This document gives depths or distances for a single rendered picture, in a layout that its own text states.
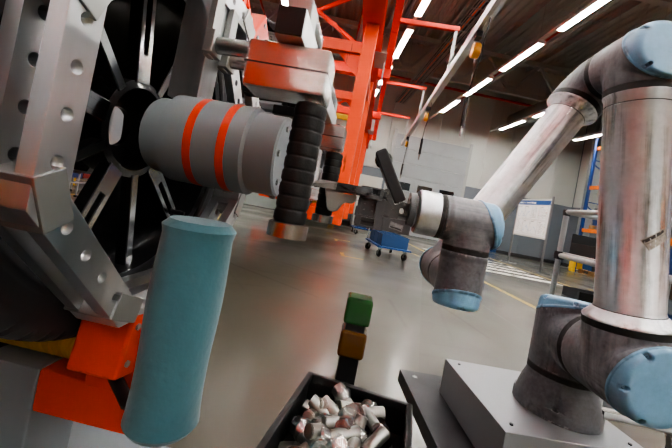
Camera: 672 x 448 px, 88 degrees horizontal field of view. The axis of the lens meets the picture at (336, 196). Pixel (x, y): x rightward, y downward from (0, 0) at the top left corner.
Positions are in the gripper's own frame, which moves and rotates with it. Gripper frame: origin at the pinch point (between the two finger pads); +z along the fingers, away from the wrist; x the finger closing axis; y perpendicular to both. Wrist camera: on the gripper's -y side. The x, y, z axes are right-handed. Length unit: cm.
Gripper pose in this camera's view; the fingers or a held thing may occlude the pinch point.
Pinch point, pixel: (320, 182)
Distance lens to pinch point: 72.1
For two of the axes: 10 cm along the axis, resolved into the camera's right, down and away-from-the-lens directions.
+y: -1.9, 9.8, -0.1
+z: -9.8, -1.9, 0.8
